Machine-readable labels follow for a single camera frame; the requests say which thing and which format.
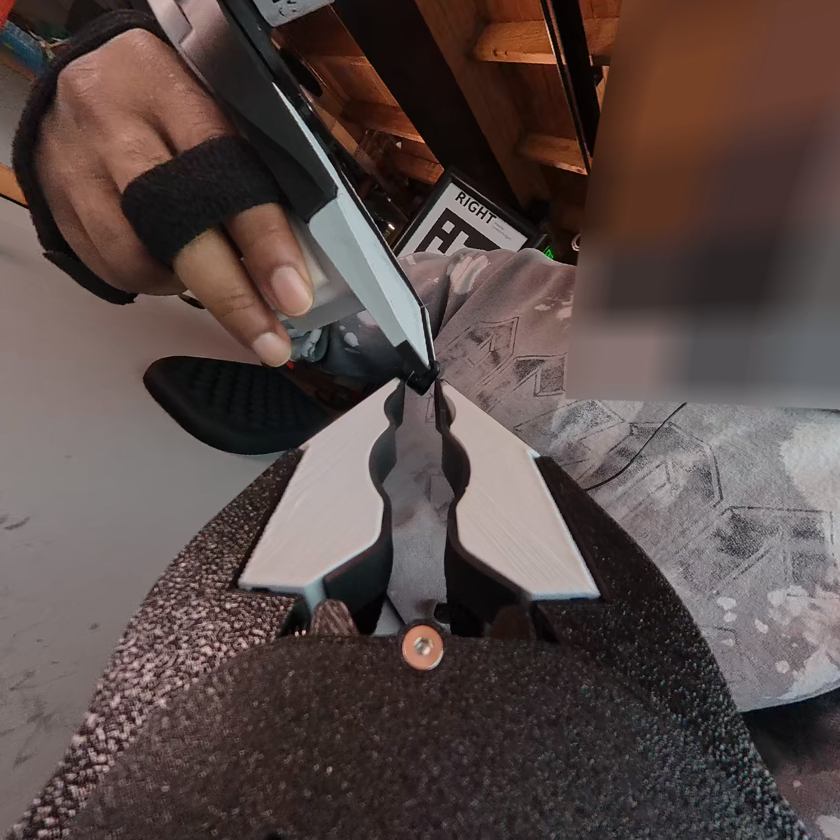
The black metal pole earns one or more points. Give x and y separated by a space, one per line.
577 65

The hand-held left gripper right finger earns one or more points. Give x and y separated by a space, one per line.
518 518

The person's grey patterned shirt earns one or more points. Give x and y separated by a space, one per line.
656 525

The black framed printed sign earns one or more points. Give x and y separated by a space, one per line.
472 210

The wooden beam frame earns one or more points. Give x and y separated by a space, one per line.
512 46

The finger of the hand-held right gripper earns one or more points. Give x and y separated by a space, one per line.
367 275

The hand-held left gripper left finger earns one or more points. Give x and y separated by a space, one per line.
321 512

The person's right hand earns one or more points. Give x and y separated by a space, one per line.
111 131

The black textured armrest pad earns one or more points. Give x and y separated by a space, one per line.
229 407

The small black toy brick piece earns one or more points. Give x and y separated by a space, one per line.
420 382

